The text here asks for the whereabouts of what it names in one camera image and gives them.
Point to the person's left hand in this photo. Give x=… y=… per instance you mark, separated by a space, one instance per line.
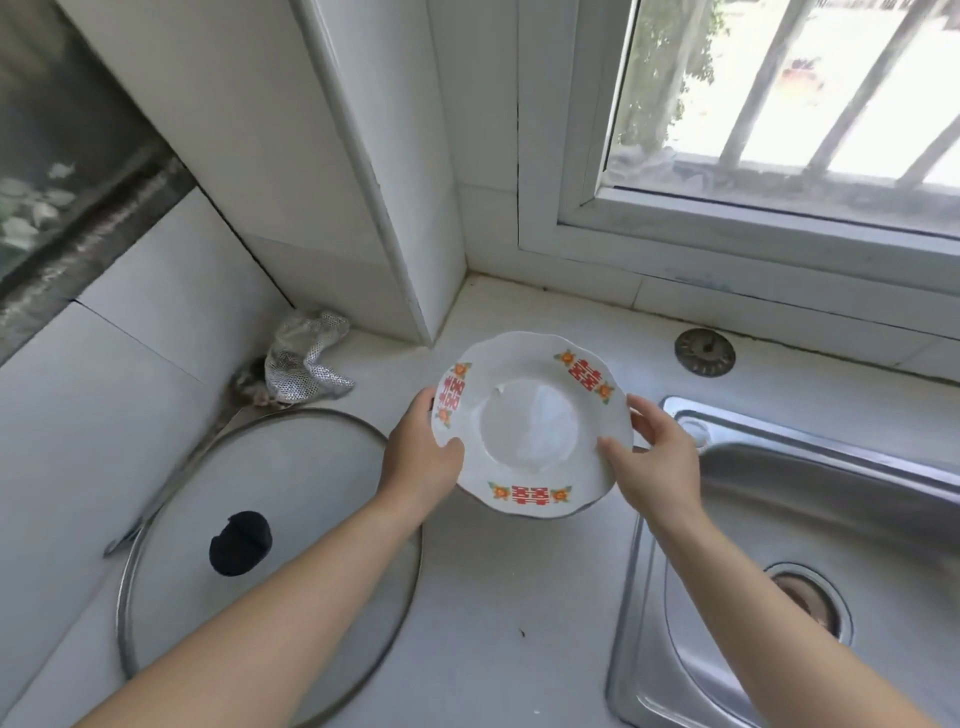
x=415 y=460

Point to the person's right hand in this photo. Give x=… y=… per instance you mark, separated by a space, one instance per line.
x=664 y=469

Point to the person's right thumb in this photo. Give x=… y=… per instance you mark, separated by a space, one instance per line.
x=616 y=461

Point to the person's left thumb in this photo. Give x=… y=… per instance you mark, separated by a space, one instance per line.
x=450 y=452

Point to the white plate with red print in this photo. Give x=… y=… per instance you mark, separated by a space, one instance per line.
x=529 y=422

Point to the person's right forearm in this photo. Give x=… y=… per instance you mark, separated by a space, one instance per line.
x=772 y=622

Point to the person's left forearm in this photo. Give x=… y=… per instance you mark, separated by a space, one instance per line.
x=259 y=622

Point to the round metal drain cover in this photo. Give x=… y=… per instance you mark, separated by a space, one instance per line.
x=704 y=352

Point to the glass pot lid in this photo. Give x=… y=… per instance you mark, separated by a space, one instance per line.
x=300 y=517

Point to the crumpled silver mesh cloth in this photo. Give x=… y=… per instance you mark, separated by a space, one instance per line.
x=307 y=360

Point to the stainless steel sink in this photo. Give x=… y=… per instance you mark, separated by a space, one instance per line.
x=825 y=540

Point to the black lid knob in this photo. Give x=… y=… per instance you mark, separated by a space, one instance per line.
x=240 y=543

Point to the sink drain strainer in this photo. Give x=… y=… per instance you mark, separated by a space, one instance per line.
x=814 y=600

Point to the metal window bars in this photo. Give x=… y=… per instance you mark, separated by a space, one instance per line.
x=840 y=82

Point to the white window frame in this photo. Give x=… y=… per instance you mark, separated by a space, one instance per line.
x=742 y=225

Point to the dark metal window frame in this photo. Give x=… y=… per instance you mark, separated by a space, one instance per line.
x=75 y=195

